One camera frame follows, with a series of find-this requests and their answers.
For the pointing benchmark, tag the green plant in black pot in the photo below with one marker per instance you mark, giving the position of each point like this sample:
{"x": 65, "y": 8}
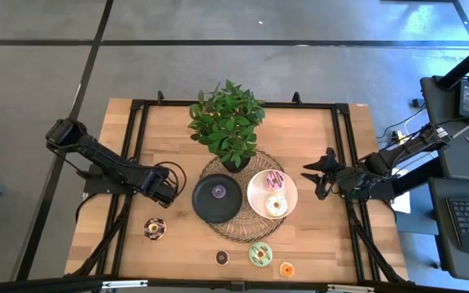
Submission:
{"x": 226, "y": 122}

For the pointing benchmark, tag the black diagonal stand pole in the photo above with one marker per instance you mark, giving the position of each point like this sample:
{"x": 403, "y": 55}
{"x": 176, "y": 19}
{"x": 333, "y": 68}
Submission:
{"x": 466, "y": 63}

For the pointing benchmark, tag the long black crossbeam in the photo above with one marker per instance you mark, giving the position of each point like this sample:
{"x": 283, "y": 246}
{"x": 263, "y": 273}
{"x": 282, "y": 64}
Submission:
{"x": 35, "y": 288}

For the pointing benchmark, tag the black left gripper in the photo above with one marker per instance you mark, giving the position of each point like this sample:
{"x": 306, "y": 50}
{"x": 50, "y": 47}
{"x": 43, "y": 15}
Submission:
{"x": 161, "y": 187}

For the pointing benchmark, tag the mint green frosted donut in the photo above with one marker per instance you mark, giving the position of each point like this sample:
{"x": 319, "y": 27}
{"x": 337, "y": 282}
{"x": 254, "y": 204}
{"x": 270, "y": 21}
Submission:
{"x": 254, "y": 256}

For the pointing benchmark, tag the pink donut with dark drizzle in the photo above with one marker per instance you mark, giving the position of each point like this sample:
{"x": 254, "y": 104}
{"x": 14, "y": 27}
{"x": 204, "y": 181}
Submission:
{"x": 269, "y": 183}

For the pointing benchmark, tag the white donut with blue drizzle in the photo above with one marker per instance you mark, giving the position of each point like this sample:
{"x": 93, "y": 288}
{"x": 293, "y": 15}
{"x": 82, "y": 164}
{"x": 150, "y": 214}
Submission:
{"x": 270, "y": 209}

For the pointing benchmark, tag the white paper sheet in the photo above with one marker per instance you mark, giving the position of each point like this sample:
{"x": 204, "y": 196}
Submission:
{"x": 403, "y": 205}

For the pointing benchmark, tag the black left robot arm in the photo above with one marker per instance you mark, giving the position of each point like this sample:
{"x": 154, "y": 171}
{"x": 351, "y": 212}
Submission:
{"x": 108, "y": 163}

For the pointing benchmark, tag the black support bar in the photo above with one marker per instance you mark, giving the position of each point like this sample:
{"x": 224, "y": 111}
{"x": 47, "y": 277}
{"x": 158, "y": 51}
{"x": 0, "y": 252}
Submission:
{"x": 417, "y": 179}

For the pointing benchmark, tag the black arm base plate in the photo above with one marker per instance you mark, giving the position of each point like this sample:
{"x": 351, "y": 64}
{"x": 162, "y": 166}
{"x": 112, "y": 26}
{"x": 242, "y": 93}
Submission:
{"x": 96, "y": 187}

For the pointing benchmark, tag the grey side desk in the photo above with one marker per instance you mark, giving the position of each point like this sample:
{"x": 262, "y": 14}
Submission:
{"x": 462, "y": 163}
{"x": 442, "y": 244}

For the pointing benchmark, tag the small black floor object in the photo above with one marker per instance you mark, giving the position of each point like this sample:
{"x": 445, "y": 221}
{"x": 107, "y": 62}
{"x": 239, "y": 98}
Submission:
{"x": 416, "y": 103}

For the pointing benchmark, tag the round woven straw placemat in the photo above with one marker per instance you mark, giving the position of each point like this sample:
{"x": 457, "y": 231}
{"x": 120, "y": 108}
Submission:
{"x": 246, "y": 230}

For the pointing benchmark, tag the white round plate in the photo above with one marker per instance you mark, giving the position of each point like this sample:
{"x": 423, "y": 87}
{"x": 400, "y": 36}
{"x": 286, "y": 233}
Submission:
{"x": 255, "y": 199}

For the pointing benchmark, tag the black aluminium table frame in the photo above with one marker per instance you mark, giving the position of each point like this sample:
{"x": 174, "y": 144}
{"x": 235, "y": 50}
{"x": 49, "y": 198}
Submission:
{"x": 137, "y": 104}

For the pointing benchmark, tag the mini donut with orange frosting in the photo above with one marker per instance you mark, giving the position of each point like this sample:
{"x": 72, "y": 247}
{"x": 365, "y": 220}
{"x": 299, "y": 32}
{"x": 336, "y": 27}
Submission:
{"x": 282, "y": 270}

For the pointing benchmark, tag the mini donut with chocolate frosting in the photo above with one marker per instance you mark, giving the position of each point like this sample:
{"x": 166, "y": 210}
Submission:
{"x": 218, "y": 258}

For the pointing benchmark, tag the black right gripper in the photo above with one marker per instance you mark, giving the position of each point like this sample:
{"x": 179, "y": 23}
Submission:
{"x": 348, "y": 181}

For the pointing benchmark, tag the mini donut with bluish frosting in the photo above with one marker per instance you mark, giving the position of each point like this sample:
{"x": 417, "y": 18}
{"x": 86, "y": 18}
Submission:
{"x": 215, "y": 192}

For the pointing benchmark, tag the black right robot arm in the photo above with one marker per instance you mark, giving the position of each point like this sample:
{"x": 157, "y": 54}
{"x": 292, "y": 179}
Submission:
{"x": 385, "y": 160}

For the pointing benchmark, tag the black round plate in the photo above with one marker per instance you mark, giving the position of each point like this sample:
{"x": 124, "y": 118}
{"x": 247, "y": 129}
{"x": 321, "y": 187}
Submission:
{"x": 206, "y": 207}

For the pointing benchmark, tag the chocolate donut with pink drizzle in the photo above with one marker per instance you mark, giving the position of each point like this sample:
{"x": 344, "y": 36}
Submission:
{"x": 149, "y": 232}

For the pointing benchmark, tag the silver metal bracket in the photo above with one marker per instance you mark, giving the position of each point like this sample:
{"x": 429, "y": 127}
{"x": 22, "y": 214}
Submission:
{"x": 124, "y": 284}
{"x": 350, "y": 289}

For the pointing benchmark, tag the small grey clamp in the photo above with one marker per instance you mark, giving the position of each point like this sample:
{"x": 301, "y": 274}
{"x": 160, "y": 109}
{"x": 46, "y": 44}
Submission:
{"x": 238, "y": 286}

